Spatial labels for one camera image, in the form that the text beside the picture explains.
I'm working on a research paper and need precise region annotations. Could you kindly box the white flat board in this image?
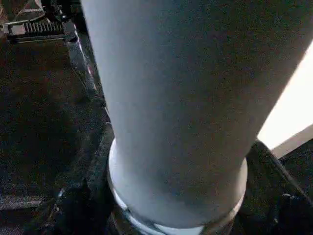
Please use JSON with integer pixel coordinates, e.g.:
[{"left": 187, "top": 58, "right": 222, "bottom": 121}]
[{"left": 257, "top": 42, "right": 313, "bottom": 158}]

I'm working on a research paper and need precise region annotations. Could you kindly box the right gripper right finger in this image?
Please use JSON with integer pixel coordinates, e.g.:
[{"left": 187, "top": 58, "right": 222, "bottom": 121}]
[{"left": 235, "top": 140, "right": 313, "bottom": 235}]

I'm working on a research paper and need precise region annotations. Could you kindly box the black work mat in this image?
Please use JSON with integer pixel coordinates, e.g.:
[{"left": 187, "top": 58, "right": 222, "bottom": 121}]
[{"left": 0, "top": 0, "right": 313, "bottom": 235}]

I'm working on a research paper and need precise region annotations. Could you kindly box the white plastic table leg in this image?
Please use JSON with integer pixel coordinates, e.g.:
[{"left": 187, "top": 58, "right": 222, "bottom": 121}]
[{"left": 81, "top": 0, "right": 313, "bottom": 235}]

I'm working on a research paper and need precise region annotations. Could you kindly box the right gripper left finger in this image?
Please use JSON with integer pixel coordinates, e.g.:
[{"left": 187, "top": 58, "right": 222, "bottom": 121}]
[{"left": 24, "top": 123, "right": 118, "bottom": 235}]

